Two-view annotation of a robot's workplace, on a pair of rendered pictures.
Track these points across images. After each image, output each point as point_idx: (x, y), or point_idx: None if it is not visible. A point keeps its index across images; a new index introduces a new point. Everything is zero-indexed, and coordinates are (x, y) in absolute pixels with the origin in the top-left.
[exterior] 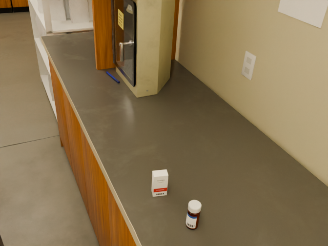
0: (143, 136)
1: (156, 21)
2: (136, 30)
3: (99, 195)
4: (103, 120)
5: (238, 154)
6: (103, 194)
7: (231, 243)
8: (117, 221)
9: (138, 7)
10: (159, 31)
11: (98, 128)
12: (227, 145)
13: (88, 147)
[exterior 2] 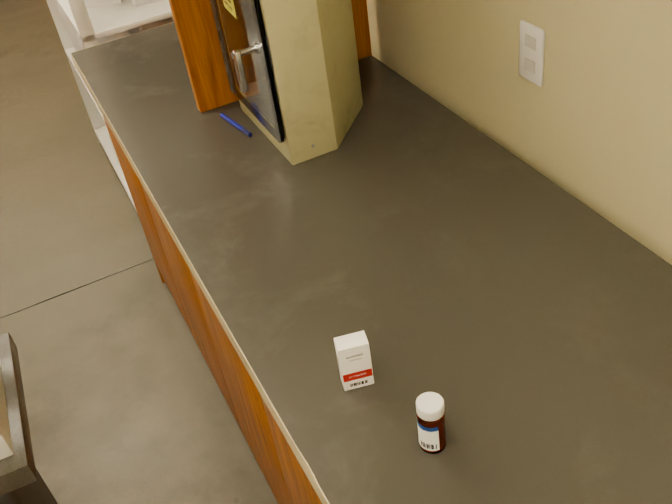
0: (315, 256)
1: None
2: (264, 19)
3: (246, 390)
4: (225, 232)
5: (530, 265)
6: (252, 388)
7: (521, 473)
8: (286, 444)
9: None
10: (315, 10)
11: (215, 252)
12: (503, 248)
13: None
